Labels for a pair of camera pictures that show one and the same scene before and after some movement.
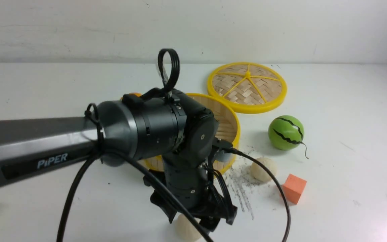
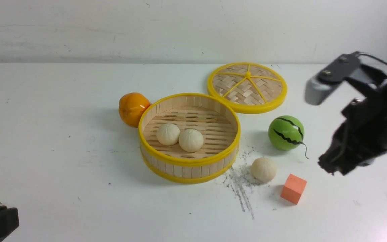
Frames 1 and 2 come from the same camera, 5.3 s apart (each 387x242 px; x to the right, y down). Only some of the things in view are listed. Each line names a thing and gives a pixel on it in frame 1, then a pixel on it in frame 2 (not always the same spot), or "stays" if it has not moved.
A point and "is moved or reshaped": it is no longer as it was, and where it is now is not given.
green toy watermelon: x=286 y=132 stays
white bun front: x=186 y=230 is moved or reshaped
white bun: x=259 y=173 stays
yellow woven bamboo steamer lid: x=253 y=87 stays
